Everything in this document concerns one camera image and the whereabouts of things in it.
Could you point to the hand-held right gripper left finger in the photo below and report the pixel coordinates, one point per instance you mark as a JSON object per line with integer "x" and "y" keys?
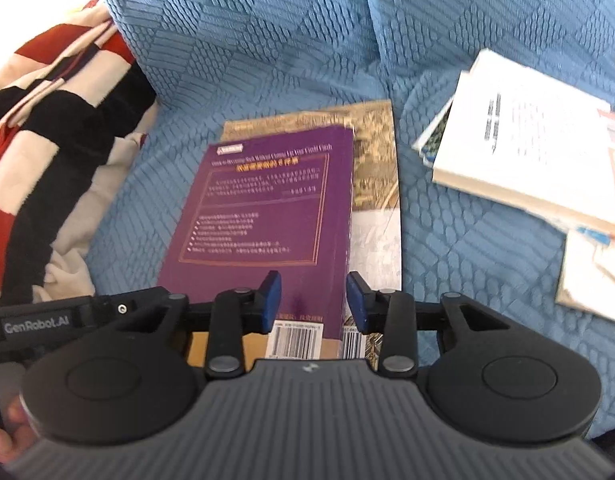
{"x": 271, "y": 300}

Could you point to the photo cover booklet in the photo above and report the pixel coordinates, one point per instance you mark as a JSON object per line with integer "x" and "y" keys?
{"x": 587, "y": 280}
{"x": 432, "y": 140}

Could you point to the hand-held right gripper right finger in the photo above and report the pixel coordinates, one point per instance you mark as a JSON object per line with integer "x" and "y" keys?
{"x": 357, "y": 302}

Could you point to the brown cover book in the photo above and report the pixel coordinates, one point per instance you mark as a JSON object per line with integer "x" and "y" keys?
{"x": 377, "y": 185}

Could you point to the person's left hand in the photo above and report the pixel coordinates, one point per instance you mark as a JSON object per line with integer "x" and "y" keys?
{"x": 7, "y": 447}

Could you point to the red black striped blanket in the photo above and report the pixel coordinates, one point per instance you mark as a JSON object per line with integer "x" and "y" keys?
{"x": 47, "y": 135}

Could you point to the white cover book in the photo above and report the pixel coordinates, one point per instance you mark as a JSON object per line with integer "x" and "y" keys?
{"x": 527, "y": 125}

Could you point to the purple cover book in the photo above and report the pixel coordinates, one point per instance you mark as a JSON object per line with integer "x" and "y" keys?
{"x": 262, "y": 200}

